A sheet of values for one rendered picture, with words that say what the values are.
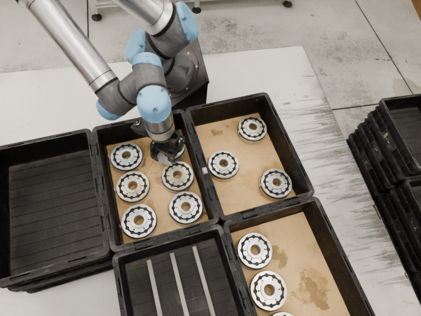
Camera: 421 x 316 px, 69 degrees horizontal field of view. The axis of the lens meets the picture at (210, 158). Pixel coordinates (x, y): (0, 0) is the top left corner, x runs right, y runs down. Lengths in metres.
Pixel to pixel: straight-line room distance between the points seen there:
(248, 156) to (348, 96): 1.61
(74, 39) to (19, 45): 1.99
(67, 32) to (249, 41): 1.99
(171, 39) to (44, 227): 0.68
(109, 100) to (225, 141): 0.44
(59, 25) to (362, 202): 1.14
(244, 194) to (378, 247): 0.53
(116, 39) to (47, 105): 1.37
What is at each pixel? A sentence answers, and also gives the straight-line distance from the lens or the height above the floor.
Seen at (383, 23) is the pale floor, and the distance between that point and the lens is 3.36.
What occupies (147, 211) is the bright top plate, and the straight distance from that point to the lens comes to 0.95.
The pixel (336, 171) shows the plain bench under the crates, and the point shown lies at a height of 0.70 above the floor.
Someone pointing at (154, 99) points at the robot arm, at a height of 1.20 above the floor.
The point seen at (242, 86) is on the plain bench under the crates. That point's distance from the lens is 1.42.
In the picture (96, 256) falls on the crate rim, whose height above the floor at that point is 0.93.
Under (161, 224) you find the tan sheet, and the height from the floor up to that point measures 0.83.
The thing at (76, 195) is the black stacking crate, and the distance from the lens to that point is 1.05.
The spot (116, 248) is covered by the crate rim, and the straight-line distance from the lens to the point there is 0.86.
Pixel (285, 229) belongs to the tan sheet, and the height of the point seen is 0.83.
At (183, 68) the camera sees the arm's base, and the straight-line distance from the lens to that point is 1.16.
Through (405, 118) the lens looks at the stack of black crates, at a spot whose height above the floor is 0.49.
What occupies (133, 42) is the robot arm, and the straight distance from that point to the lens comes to 1.11.
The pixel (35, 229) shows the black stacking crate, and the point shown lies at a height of 0.83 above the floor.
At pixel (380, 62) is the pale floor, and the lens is 2.97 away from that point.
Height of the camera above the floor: 1.76
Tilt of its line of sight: 62 degrees down
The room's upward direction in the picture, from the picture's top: 9 degrees clockwise
